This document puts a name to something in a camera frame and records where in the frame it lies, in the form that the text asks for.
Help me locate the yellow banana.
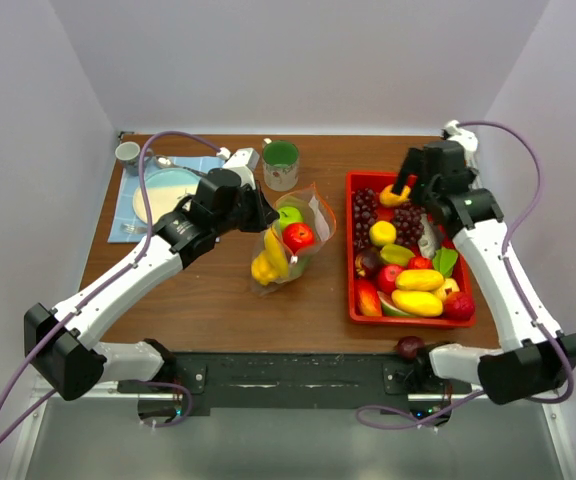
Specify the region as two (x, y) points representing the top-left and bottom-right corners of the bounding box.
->
(264, 228), (289, 278)

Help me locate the small red strawberry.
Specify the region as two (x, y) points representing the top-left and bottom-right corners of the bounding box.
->
(407, 256), (434, 270)

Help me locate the yellow mango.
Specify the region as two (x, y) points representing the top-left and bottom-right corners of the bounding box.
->
(395, 269), (444, 292)
(391, 290), (444, 317)

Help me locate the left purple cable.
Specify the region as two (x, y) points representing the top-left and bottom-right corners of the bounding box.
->
(0, 130), (232, 456)

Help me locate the yellow bell pepper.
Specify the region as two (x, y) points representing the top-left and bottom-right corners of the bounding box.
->
(251, 251), (279, 286)

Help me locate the silver toy fish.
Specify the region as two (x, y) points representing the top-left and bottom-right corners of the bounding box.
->
(417, 214), (443, 260)

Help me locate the fork with dark handle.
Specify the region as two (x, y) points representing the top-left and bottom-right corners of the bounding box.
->
(120, 223), (148, 235)

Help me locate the orange red mango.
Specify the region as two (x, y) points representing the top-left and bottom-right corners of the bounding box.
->
(355, 278), (382, 317)

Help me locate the pink red peach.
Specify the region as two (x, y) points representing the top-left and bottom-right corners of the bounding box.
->
(376, 264), (405, 295)

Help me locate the small grey-blue mug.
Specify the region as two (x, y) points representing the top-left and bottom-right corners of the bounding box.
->
(114, 141), (142, 176)

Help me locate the light blue placemat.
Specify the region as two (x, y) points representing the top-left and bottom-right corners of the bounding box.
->
(108, 156), (223, 243)

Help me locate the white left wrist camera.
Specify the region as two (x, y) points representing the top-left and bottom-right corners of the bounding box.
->
(218, 147), (260, 188)

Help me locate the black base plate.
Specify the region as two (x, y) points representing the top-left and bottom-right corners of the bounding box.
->
(117, 351), (472, 420)

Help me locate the red plastic tray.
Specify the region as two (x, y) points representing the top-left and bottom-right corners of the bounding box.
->
(344, 171), (477, 329)

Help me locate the green apple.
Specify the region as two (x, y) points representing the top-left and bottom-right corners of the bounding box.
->
(278, 206), (304, 231)

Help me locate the purple grape bunch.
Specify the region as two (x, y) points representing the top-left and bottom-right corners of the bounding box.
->
(390, 202), (424, 249)
(351, 188), (378, 252)

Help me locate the yellow-green lemon fruit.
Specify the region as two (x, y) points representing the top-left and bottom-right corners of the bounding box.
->
(369, 221), (397, 248)

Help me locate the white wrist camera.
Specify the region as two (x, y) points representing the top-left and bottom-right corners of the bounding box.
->
(218, 147), (260, 188)
(442, 120), (479, 157)

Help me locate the clear orange-trimmed zip bag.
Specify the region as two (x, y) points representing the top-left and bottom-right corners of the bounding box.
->
(250, 184), (336, 296)

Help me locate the spoon with dark handle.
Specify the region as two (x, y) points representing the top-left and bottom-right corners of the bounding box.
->
(154, 155), (206, 177)

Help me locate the yellow lemon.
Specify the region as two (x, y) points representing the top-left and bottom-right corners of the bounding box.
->
(379, 184), (411, 208)

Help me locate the watermelon slice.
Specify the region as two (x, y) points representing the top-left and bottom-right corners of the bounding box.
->
(378, 291), (411, 317)

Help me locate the green leaf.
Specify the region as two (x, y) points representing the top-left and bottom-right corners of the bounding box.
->
(432, 247), (459, 278)

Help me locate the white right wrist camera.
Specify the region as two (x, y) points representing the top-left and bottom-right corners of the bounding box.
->
(442, 120), (479, 157)

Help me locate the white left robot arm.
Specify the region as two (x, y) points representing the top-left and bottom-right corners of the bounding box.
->
(24, 166), (278, 401)

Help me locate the green-lined floral mug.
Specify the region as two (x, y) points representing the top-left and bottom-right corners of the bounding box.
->
(262, 138), (300, 192)

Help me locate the dark purple fruit on base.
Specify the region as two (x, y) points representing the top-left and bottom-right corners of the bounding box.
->
(395, 336), (425, 360)

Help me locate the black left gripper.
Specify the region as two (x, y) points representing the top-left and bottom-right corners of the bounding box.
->
(214, 179), (279, 236)

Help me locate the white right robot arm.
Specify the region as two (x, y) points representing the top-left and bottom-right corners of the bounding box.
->
(392, 140), (576, 405)

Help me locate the blue cream plate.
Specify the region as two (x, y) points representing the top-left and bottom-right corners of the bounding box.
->
(145, 169), (200, 224)

